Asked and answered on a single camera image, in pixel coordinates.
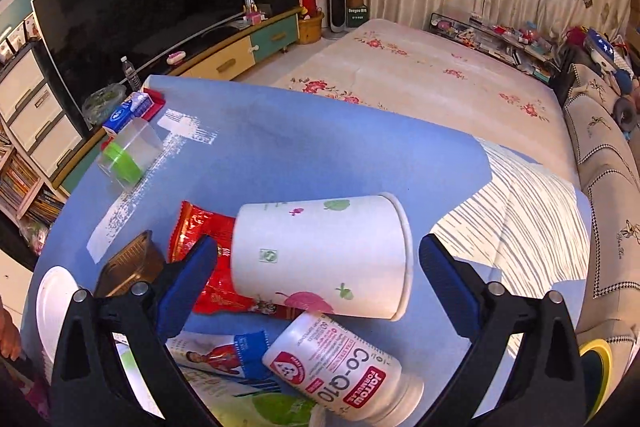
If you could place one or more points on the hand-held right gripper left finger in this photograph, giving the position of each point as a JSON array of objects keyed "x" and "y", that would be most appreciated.
[{"x": 195, "y": 272}]

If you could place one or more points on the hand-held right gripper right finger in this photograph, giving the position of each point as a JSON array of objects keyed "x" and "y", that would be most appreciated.
[{"x": 445, "y": 277}]

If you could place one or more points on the white leaf-print paper cup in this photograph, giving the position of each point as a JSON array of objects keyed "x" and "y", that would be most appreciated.
[{"x": 320, "y": 252}]

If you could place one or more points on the green white packet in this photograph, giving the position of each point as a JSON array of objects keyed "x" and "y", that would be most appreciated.
[{"x": 270, "y": 407}]

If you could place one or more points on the dark green yellow-rimmed trash bin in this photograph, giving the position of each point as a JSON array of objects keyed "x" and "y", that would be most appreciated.
[{"x": 600, "y": 367}]

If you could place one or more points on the brown plastic tray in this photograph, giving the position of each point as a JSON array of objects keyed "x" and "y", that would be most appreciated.
[{"x": 125, "y": 262}]

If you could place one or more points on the blue red printed packet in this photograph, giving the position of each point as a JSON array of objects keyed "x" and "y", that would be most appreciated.
[{"x": 215, "y": 352}]

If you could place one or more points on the striped white cloth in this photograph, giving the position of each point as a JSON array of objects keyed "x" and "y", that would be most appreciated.
[{"x": 525, "y": 207}]

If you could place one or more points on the clear container with green lid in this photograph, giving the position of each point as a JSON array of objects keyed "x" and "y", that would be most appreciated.
[{"x": 125, "y": 157}]

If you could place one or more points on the white supplement bottle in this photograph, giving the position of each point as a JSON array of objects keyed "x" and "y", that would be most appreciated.
[{"x": 340, "y": 372}]

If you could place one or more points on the white paper plate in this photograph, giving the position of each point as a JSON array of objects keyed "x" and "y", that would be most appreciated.
[{"x": 52, "y": 307}]

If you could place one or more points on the blue tablecloth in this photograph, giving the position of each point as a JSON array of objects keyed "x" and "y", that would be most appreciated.
[{"x": 300, "y": 142}]

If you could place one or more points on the blue white small carton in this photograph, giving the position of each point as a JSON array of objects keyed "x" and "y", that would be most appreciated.
[{"x": 122, "y": 114}]

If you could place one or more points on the beige sofa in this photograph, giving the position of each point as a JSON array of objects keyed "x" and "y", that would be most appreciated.
[{"x": 615, "y": 207}]

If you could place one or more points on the clear plastic bag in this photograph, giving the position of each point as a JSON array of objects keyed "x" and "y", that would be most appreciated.
[{"x": 102, "y": 102}]

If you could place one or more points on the row of books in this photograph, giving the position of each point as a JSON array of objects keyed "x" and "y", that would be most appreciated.
[{"x": 20, "y": 187}]

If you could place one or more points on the floral mattress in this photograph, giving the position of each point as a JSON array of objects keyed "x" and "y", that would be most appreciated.
[{"x": 425, "y": 72}]

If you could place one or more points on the clear water bottle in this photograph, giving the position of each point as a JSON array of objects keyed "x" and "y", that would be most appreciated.
[{"x": 131, "y": 74}]

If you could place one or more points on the yellow green television cabinet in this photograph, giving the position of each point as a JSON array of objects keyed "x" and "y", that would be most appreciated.
[{"x": 225, "y": 62}]

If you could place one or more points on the pink small case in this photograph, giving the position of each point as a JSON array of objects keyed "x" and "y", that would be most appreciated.
[{"x": 176, "y": 58}]

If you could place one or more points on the white drawer unit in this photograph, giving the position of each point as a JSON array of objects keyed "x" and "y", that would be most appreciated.
[{"x": 30, "y": 107}]

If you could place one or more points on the cluttered glass side table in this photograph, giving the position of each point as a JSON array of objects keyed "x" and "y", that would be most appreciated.
[{"x": 495, "y": 39}]

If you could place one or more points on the yellow basket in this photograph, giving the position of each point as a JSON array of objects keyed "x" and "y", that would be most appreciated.
[{"x": 311, "y": 29}]

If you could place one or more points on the black curved television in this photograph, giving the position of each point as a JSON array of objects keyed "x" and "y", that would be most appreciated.
[{"x": 140, "y": 7}]

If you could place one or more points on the pile of plush toys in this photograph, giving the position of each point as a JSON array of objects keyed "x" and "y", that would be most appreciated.
[{"x": 605, "y": 57}]

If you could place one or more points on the small dark sign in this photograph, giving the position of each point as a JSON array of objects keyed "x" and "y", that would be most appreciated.
[{"x": 358, "y": 16}]

